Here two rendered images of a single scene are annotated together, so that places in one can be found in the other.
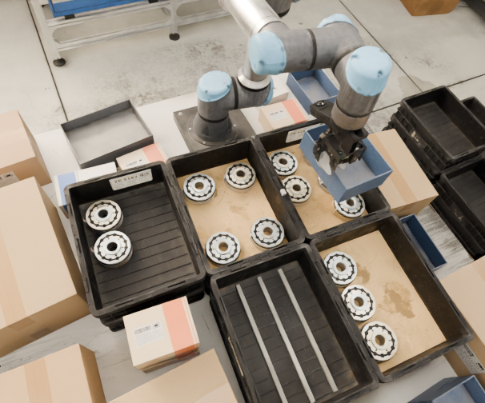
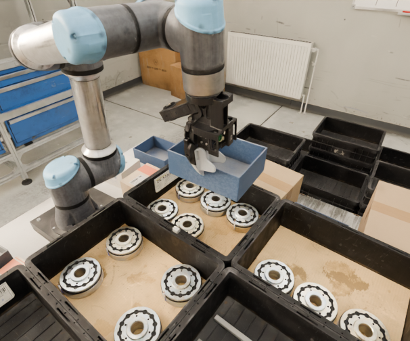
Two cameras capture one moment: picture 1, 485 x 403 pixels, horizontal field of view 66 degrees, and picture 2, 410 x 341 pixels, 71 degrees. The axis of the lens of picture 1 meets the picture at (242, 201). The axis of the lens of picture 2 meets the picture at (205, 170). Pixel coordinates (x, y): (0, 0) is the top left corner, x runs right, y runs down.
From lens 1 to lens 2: 38 cm
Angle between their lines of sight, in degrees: 27
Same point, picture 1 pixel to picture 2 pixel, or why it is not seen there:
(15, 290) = not seen: outside the picture
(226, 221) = (129, 296)
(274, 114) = (135, 180)
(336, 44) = (154, 9)
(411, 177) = (275, 172)
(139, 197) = (3, 329)
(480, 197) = (321, 183)
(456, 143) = (281, 154)
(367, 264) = (293, 260)
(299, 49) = (115, 16)
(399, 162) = not seen: hidden behind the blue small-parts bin
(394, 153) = not seen: hidden behind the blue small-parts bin
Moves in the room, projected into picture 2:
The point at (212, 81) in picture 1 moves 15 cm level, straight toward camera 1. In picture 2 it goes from (57, 166) to (65, 193)
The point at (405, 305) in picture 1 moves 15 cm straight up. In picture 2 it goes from (352, 278) to (372, 241)
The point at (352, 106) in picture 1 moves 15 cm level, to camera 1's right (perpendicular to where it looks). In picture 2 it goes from (203, 57) to (285, 49)
